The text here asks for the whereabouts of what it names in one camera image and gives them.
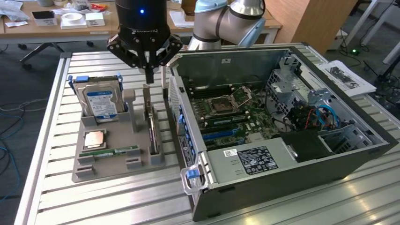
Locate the loose white papers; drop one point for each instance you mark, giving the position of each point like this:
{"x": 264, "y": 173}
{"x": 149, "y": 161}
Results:
{"x": 182, "y": 22}

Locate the dark small object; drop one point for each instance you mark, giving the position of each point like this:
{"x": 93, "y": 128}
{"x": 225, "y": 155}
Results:
{"x": 81, "y": 5}

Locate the wooden desk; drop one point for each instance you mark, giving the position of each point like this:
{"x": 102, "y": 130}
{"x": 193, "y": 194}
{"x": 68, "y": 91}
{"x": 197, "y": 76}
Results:
{"x": 30, "y": 31}

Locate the red small items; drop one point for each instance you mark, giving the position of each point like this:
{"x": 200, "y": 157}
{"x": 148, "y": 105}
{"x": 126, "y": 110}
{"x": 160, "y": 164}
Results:
{"x": 97, "y": 7}

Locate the CPU socket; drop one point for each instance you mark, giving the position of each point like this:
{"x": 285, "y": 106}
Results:
{"x": 222, "y": 104}

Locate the black fan shroud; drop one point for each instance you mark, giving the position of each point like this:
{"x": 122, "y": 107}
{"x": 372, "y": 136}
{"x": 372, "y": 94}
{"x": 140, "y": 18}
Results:
{"x": 304, "y": 145}

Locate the printed paper stack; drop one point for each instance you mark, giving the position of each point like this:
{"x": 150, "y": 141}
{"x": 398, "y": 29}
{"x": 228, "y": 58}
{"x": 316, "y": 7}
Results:
{"x": 346, "y": 78}

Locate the Nvidia graphics card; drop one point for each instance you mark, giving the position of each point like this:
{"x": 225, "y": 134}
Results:
{"x": 152, "y": 136}

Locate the silver disk bay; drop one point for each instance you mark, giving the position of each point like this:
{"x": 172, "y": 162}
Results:
{"x": 342, "y": 140}

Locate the white printed card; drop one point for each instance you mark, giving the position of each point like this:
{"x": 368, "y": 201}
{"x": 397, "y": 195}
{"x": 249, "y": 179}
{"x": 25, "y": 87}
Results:
{"x": 14, "y": 24}

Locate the blue expansion slot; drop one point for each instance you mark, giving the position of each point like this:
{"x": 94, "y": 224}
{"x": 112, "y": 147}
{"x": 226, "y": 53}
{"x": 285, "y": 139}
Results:
{"x": 218, "y": 135}

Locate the grey card retention latch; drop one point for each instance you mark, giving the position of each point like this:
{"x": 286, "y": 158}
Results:
{"x": 162, "y": 79}

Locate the cardboard box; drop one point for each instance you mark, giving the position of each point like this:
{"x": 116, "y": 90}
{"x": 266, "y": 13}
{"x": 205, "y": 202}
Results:
{"x": 186, "y": 9}

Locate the wooden cabinet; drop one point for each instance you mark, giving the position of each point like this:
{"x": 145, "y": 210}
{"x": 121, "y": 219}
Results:
{"x": 312, "y": 23}

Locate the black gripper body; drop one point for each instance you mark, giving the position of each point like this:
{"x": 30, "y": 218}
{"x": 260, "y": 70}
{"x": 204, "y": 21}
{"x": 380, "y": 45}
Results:
{"x": 142, "y": 25}

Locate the white bowl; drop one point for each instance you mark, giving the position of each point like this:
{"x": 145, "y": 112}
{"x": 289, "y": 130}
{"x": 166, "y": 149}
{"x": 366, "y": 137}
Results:
{"x": 58, "y": 2}

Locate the silver chipset heat sink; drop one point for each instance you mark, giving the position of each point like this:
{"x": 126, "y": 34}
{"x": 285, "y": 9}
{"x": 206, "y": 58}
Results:
{"x": 257, "y": 137}

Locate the metal socket cover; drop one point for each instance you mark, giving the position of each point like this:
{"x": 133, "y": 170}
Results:
{"x": 241, "y": 93}

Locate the white cube box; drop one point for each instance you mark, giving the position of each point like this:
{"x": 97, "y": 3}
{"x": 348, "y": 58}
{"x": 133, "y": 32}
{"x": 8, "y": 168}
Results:
{"x": 94, "y": 20}

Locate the green lit switch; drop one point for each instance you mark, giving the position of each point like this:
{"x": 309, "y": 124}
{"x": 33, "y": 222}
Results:
{"x": 354, "y": 51}

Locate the black chair base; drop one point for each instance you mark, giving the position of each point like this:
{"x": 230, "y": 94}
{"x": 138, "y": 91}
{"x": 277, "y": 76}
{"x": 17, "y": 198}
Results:
{"x": 40, "y": 48}

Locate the white box with black lid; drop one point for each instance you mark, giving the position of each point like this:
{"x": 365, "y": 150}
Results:
{"x": 42, "y": 17}

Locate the CPU chip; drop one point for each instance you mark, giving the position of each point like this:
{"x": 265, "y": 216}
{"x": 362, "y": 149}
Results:
{"x": 93, "y": 138}

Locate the clear plastic bag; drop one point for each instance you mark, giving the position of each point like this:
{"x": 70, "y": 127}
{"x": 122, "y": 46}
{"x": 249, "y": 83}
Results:
{"x": 12, "y": 10}

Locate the hard disk with blue caddy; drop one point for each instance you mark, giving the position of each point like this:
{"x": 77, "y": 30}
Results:
{"x": 100, "y": 100}

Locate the silver drive cage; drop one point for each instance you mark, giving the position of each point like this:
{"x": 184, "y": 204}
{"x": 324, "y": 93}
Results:
{"x": 284, "y": 93}

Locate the grey cup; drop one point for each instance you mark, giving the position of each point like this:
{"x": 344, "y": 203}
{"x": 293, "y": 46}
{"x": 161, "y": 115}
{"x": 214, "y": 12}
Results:
{"x": 45, "y": 2}

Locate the green RAM stick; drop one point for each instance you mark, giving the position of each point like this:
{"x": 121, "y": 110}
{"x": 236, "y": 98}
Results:
{"x": 226, "y": 120}
{"x": 105, "y": 152}

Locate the flat white box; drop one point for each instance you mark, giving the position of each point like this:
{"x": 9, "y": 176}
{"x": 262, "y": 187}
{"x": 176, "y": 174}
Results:
{"x": 73, "y": 26}

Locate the open grey PC case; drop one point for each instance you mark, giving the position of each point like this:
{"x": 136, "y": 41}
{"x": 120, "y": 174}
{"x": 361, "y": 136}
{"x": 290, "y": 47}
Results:
{"x": 281, "y": 187}

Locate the grey parts rack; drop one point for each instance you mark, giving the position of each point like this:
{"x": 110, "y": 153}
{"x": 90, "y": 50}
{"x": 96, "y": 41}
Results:
{"x": 121, "y": 140}

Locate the white desk frame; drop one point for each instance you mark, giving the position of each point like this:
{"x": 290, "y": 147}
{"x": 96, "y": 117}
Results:
{"x": 358, "y": 23}

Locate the white tape roll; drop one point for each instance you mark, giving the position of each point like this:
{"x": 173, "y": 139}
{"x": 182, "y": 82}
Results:
{"x": 70, "y": 17}

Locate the grey power supply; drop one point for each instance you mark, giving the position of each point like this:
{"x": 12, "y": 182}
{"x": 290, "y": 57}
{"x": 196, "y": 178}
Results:
{"x": 228, "y": 164}

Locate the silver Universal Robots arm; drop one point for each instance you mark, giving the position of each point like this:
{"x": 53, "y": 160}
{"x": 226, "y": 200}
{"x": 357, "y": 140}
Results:
{"x": 212, "y": 30}

